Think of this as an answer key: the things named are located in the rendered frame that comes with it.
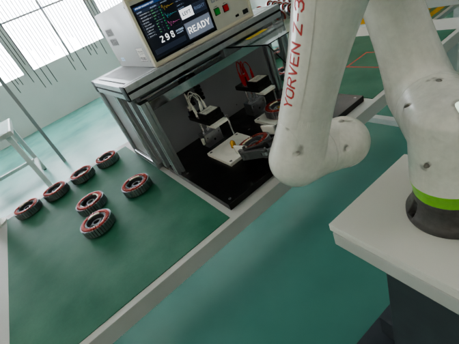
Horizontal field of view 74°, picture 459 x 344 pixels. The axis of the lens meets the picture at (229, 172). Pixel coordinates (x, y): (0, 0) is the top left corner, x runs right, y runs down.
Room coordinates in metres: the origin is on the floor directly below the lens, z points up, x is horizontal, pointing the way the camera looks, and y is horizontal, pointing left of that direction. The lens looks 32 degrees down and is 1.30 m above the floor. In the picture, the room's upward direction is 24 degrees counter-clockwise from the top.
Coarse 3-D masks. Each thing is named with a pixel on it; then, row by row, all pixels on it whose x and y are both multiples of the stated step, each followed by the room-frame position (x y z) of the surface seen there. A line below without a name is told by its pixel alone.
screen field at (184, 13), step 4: (200, 0) 1.14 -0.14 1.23; (192, 4) 1.13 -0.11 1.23; (196, 4) 1.14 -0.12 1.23; (200, 4) 1.14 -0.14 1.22; (204, 4) 1.15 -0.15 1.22; (184, 8) 1.12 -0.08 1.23; (188, 8) 1.12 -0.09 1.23; (192, 8) 1.13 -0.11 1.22; (196, 8) 1.13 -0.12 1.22; (200, 8) 1.14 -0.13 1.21; (204, 8) 1.15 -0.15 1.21; (180, 12) 1.11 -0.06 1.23; (184, 12) 1.12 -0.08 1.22; (188, 12) 1.12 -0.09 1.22; (192, 12) 1.13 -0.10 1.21; (196, 12) 1.13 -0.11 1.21; (184, 16) 1.11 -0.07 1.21; (188, 16) 1.12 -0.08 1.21
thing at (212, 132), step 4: (212, 128) 1.09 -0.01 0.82; (216, 128) 1.08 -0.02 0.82; (200, 132) 1.10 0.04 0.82; (208, 132) 1.07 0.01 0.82; (212, 132) 1.07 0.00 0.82; (216, 132) 1.08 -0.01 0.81; (220, 132) 1.08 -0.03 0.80; (200, 136) 1.09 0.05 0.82; (204, 136) 1.06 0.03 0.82; (208, 136) 1.06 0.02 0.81; (212, 136) 1.07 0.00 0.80; (216, 136) 1.08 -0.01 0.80; (220, 136) 1.08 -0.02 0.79; (208, 140) 1.06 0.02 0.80; (212, 140) 1.07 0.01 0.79; (216, 140) 1.07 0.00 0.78; (220, 140) 1.08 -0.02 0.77; (208, 144) 1.06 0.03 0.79; (212, 144) 1.06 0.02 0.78
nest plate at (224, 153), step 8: (232, 136) 1.05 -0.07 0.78; (240, 136) 1.02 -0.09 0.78; (248, 136) 0.99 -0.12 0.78; (224, 144) 1.01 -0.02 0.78; (208, 152) 1.00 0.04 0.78; (216, 152) 0.98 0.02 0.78; (224, 152) 0.95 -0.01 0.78; (232, 152) 0.93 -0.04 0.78; (224, 160) 0.90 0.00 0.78; (232, 160) 0.88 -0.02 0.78
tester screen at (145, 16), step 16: (160, 0) 1.09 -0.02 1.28; (176, 0) 1.11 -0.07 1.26; (192, 0) 1.13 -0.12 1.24; (144, 16) 1.06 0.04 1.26; (160, 16) 1.08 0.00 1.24; (176, 16) 1.10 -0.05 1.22; (192, 16) 1.12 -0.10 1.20; (144, 32) 1.05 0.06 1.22; (160, 32) 1.07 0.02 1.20; (176, 32) 1.09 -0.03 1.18; (176, 48) 1.08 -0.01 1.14
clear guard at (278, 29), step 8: (272, 24) 1.20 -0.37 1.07; (280, 24) 1.14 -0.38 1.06; (288, 24) 1.08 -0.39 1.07; (256, 32) 1.18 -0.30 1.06; (264, 32) 1.12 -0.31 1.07; (272, 32) 1.07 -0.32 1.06; (280, 32) 1.02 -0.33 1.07; (288, 32) 0.99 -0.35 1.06; (240, 40) 1.16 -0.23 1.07; (248, 40) 1.11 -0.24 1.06; (256, 40) 1.05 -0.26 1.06; (264, 40) 1.01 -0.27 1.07; (272, 40) 0.97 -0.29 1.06; (280, 40) 0.96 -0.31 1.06; (272, 48) 0.94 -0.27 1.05; (280, 48) 0.94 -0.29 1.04; (280, 56) 0.91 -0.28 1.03
